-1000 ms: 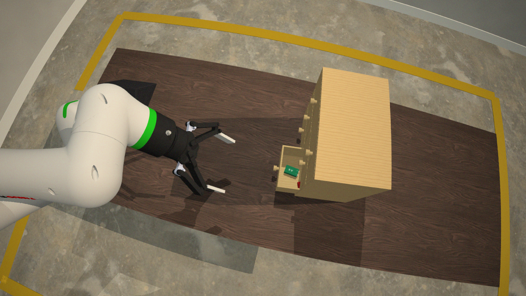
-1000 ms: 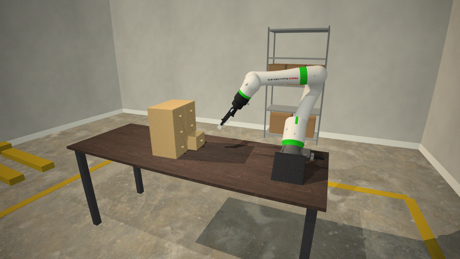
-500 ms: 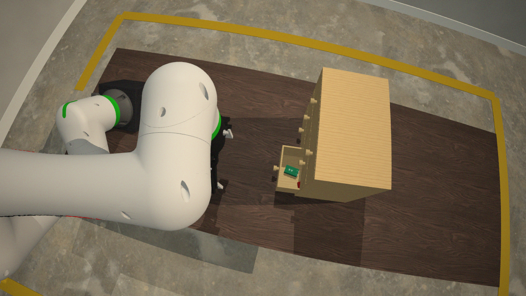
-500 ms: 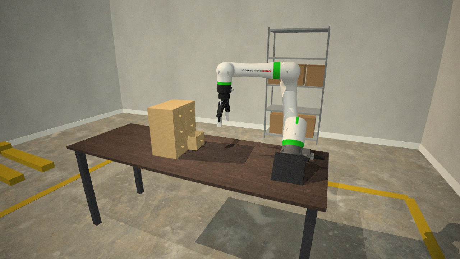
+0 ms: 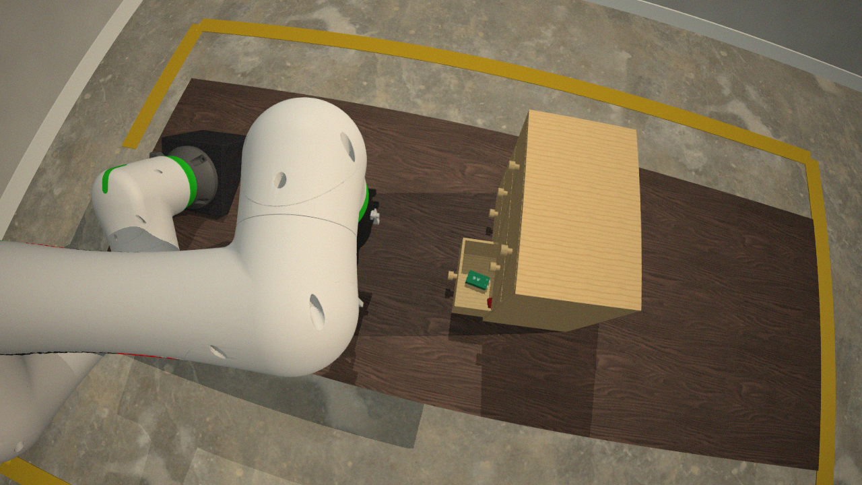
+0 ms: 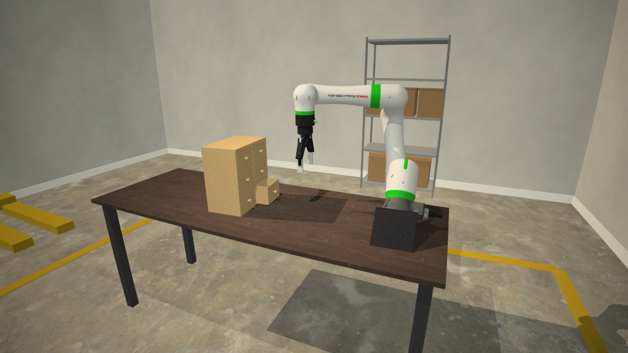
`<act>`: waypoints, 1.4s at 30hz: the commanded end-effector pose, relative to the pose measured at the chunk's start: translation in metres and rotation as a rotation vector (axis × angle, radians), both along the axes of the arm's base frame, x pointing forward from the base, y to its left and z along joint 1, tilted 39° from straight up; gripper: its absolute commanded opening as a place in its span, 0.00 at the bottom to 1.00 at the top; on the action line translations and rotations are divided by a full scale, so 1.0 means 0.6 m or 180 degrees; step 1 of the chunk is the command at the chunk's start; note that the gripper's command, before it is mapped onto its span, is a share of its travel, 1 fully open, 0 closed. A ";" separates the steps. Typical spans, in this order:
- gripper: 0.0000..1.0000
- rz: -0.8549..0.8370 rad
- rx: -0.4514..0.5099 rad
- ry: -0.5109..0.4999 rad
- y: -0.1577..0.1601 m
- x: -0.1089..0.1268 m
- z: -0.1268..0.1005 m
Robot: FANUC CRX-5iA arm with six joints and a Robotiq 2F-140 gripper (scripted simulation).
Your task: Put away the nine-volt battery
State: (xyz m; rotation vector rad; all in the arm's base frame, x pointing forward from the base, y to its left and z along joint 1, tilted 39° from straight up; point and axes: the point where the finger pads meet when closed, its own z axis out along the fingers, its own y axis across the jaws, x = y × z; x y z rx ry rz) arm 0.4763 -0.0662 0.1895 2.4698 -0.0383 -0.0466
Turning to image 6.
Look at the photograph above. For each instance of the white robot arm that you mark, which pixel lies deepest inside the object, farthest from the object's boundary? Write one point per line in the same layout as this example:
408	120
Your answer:
391	98

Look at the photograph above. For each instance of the light wooden chest of drawers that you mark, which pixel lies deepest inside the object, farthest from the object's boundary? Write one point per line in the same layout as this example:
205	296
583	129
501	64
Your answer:
221	175

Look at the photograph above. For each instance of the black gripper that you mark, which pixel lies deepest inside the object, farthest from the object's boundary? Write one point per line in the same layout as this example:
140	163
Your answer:
305	141

